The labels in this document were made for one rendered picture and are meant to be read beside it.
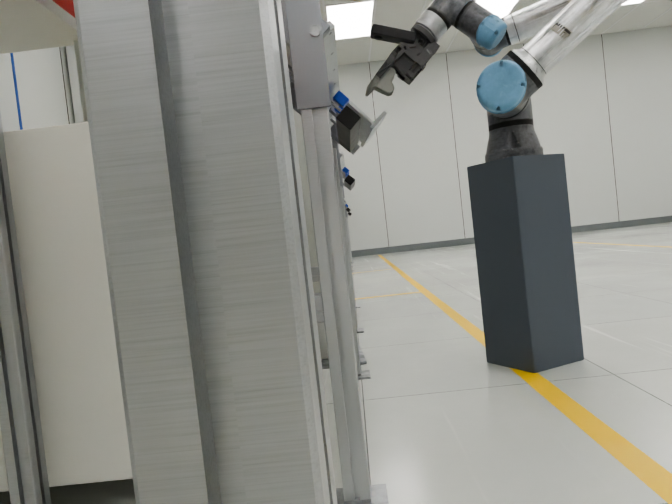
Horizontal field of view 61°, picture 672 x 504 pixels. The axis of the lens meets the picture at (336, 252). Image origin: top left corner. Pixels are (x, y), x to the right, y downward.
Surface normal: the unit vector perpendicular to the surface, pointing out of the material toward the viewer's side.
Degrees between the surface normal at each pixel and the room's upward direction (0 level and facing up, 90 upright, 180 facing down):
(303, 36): 90
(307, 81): 90
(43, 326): 90
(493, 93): 94
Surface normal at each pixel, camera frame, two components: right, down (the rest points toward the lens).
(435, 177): -0.03, 0.04
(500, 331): -0.90, 0.11
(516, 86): -0.46, 0.16
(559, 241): 0.44, -0.02
